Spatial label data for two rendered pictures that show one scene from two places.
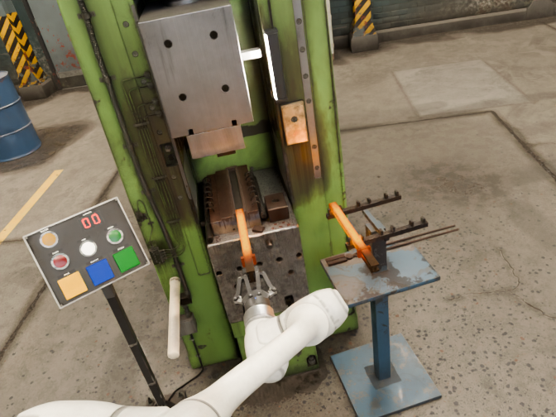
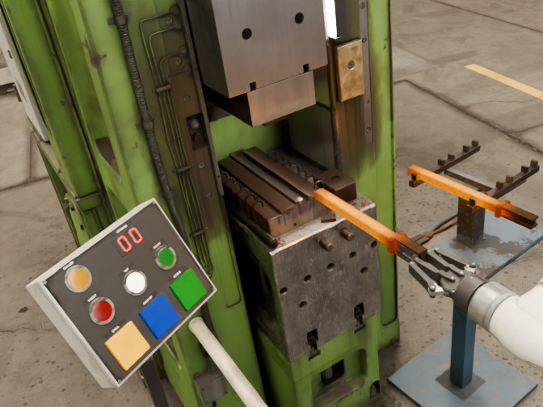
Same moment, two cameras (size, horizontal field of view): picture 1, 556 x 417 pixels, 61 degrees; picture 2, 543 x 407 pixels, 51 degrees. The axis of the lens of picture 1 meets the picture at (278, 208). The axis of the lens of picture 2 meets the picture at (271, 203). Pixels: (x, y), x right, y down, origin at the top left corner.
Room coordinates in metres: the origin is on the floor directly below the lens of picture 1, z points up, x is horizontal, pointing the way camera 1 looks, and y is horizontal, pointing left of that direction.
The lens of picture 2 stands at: (0.34, 0.77, 1.87)
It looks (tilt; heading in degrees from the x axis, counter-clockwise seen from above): 32 degrees down; 338
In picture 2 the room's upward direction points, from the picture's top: 9 degrees counter-clockwise
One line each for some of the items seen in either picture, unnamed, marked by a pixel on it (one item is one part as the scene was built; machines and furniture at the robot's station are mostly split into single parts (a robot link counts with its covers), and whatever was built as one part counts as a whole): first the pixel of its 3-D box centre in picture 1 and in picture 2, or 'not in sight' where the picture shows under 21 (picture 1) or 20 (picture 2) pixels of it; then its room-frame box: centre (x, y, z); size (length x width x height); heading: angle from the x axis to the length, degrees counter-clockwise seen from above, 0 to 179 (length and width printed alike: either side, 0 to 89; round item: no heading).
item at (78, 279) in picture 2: (49, 239); (78, 279); (1.39, 0.80, 1.16); 0.05 x 0.03 x 0.04; 94
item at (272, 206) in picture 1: (276, 207); (334, 186); (1.67, 0.00, 0.95); 0.12 x 0.08 x 0.06; 4
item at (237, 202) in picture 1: (235, 189); (267, 174); (1.81, 0.17, 0.99); 0.42 x 0.05 x 0.01; 4
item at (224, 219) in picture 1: (231, 196); (262, 186); (1.81, 0.19, 0.96); 0.42 x 0.20 x 0.09; 4
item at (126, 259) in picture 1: (126, 259); (187, 289); (1.41, 0.58, 1.01); 0.07 x 0.05 x 0.07; 119
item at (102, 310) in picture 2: (59, 261); (102, 310); (1.35, 0.78, 1.09); 0.05 x 0.03 x 0.04; 94
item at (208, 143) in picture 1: (213, 122); (244, 80); (1.81, 0.19, 1.32); 0.42 x 0.20 x 0.10; 4
